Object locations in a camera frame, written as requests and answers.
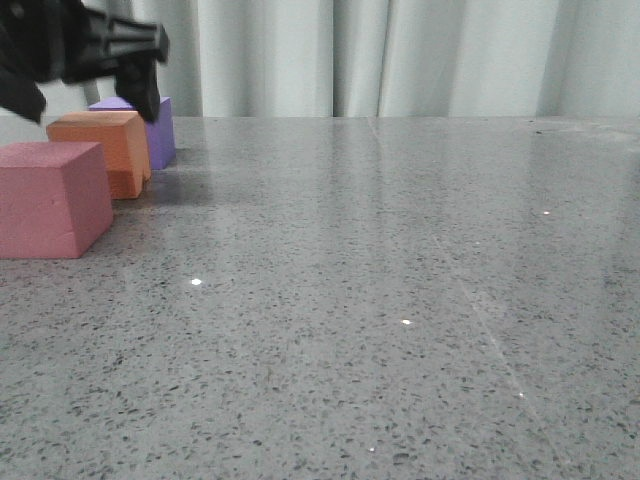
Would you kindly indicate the orange foam cube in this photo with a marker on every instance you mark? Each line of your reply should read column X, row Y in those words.
column 123, row 137

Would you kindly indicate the purple foam cube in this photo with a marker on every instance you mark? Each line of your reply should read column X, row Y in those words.
column 160, row 134

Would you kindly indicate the grey-green curtain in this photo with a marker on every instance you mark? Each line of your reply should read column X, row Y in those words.
column 396, row 58

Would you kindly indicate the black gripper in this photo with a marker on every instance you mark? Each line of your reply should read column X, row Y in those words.
column 43, row 41

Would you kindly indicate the red foam cube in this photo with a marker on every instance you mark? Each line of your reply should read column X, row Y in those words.
column 55, row 199

